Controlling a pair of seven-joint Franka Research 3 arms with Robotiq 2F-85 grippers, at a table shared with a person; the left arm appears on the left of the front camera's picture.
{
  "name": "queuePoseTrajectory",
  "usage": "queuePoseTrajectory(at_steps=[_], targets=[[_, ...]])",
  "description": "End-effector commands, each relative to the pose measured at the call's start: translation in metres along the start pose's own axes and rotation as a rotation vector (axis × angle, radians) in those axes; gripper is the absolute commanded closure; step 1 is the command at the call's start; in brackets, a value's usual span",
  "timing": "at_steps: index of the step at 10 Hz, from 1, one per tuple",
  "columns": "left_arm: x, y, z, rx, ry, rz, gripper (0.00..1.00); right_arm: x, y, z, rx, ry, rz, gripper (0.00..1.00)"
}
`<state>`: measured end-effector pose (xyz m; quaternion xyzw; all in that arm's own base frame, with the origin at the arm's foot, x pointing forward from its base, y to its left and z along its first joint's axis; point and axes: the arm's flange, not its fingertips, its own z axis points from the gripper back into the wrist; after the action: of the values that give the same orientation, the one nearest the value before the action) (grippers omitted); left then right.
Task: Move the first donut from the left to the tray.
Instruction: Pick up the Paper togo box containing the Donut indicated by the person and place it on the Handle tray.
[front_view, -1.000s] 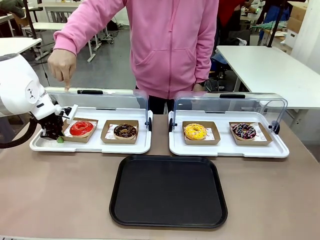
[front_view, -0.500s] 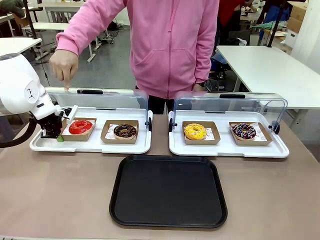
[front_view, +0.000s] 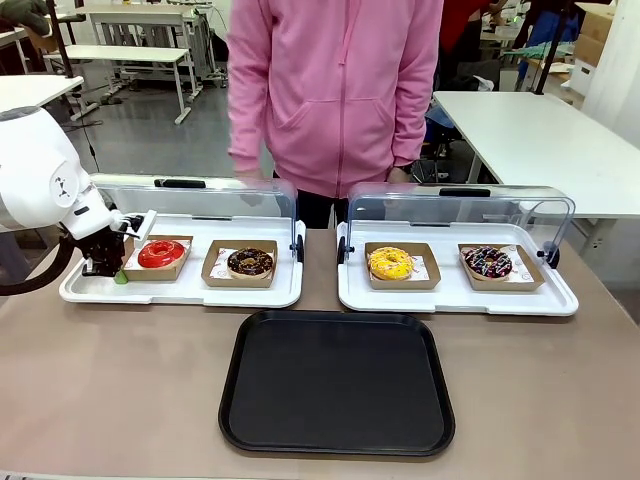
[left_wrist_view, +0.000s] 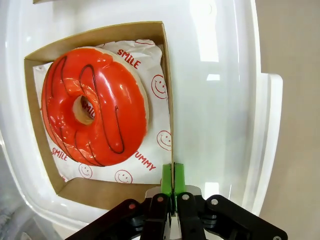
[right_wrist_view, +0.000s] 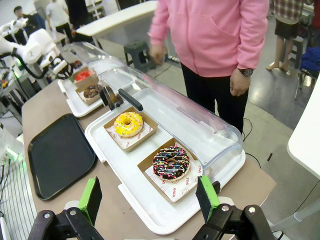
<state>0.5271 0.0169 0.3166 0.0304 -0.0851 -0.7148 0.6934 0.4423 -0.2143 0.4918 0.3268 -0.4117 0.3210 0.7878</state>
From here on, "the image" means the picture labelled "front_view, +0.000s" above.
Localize black stand pole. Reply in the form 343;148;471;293
47;0;70;80
533;29;557;96

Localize pink zip hoodie torso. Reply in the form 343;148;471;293
225;0;445;200

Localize chocolate donut with nuts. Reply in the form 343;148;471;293
226;248;275;279

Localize cardboard boxes stack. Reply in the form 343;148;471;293
569;0;617;101

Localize small white table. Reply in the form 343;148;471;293
0;74;85;109

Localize dark donut with coloured sprinkles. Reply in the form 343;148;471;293
463;245;513;281

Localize cardboard tray under chocolate donut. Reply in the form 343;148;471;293
201;239;279;289

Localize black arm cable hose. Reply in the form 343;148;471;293
0;222;86;297

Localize person's right forearm pink sleeve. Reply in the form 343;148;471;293
227;84;274;174

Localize printed paper under chocolate donut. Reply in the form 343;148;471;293
208;247;276;281

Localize person's right hand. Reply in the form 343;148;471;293
233;168;266;189

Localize cardboard tray under yellow donut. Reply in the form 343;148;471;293
363;241;442;291

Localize yellow sprinkled donut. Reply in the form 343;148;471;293
367;246;414;280

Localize white display case base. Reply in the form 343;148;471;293
58;212;306;309
336;219;580;317

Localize printed paper under red donut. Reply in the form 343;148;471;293
123;238;193;271

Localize clear lid with black handle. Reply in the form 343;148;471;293
87;173;305;264
347;182;577;269

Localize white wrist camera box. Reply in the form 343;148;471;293
117;209;158;242

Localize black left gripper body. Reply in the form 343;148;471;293
79;228;127;270

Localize cardboard tray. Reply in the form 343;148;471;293
201;239;279;289
121;234;194;284
363;241;442;291
457;243;546;293

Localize black serving tray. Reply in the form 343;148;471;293
217;309;456;457

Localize red glazed donut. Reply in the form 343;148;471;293
137;239;186;270

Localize person in red shirt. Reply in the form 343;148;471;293
439;0;501;91

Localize white bench table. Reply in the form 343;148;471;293
44;44;192;126

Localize printed paper under sprinkled donut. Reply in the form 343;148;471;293
459;244;534;281

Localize printed paper under yellow donut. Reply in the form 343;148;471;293
410;252;432;280

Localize person's left forearm pink sleeve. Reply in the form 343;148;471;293
392;84;444;169

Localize cardboard tray under sprinkled donut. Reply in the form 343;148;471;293
457;243;546;293

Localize black trousers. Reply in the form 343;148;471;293
272;169;351;231

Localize large white table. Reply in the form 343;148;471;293
432;90;640;221

